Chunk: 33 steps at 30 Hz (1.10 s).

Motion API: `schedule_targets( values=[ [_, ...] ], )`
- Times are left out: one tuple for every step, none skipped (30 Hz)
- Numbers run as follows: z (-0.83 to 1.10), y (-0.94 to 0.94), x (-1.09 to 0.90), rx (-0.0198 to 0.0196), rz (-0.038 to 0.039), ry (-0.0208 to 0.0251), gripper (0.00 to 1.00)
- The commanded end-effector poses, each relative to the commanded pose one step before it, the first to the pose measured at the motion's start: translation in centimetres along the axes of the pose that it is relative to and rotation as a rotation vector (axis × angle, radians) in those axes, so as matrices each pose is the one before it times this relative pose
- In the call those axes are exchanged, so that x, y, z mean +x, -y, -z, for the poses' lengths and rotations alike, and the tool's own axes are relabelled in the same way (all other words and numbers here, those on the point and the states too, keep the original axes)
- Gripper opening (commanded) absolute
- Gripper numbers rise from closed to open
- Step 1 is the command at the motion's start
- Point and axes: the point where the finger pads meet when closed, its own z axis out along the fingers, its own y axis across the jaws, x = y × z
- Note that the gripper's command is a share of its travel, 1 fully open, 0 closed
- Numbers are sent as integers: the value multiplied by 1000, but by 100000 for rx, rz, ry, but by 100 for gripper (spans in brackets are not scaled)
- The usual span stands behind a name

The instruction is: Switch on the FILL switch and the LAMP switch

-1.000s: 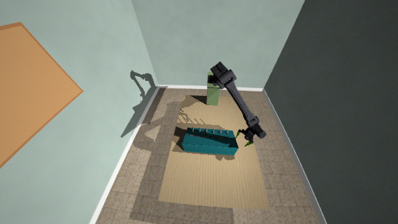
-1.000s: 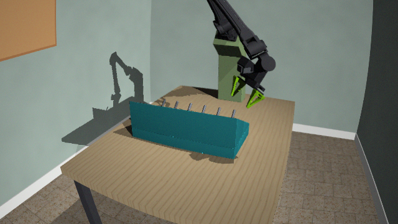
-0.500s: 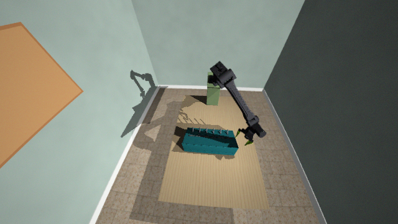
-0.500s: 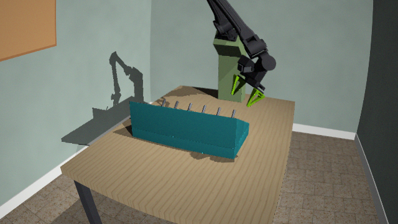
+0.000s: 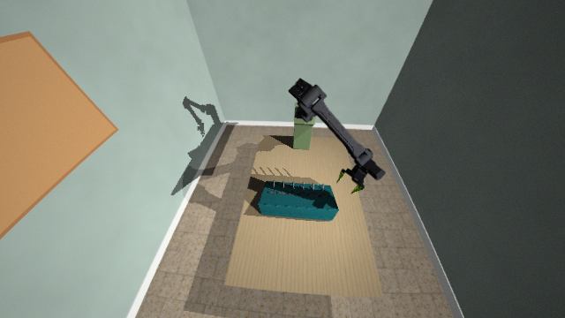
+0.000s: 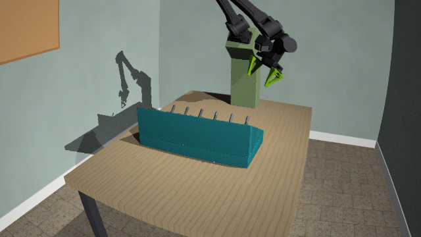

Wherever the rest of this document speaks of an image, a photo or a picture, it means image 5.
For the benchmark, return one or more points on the teal wedge-shaped console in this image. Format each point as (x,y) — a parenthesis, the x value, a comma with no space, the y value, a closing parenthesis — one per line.
(307,201)

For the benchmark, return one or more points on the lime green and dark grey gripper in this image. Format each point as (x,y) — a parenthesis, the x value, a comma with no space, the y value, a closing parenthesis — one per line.
(359,186)

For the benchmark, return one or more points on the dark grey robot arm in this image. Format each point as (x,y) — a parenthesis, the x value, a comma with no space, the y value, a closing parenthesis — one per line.
(306,95)

